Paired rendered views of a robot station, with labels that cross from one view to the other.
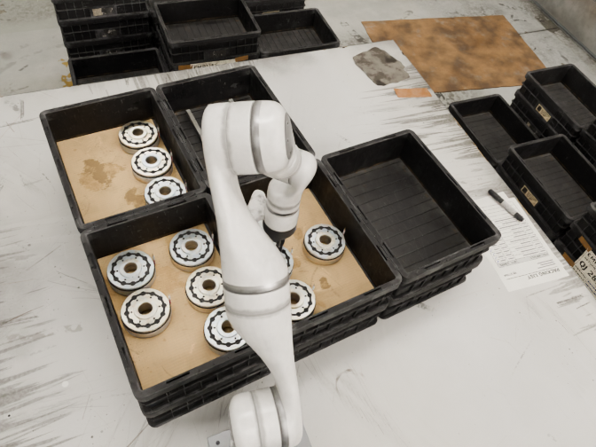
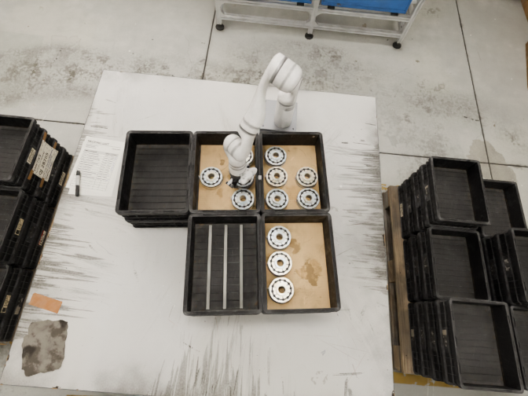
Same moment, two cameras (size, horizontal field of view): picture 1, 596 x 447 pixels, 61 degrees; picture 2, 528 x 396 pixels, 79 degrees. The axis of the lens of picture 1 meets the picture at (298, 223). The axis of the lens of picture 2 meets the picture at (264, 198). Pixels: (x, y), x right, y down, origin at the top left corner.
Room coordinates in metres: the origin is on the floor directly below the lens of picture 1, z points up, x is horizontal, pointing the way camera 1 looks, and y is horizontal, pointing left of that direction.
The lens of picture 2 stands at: (1.11, 0.43, 2.20)
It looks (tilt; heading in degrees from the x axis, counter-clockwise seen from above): 69 degrees down; 208
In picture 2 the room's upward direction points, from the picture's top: 9 degrees clockwise
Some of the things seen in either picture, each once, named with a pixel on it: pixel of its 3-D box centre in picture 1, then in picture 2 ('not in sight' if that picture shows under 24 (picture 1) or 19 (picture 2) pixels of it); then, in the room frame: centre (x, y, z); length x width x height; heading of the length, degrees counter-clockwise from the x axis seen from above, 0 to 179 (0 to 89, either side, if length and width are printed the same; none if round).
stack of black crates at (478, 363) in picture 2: not in sight; (456, 340); (0.52, 1.41, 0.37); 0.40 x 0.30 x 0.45; 31
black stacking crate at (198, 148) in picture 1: (232, 137); (225, 263); (0.98, 0.22, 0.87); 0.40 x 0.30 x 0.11; 37
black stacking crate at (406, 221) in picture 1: (401, 210); (159, 176); (0.84, -0.26, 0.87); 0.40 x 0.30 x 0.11; 37
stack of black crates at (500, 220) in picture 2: not in sight; (487, 214); (-0.37, 1.34, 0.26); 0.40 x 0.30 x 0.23; 31
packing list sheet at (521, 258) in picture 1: (510, 239); (96, 165); (0.96, -0.63, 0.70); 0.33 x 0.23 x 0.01; 31
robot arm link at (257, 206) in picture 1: (273, 207); (240, 167); (0.65, 0.06, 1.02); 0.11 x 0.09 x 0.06; 86
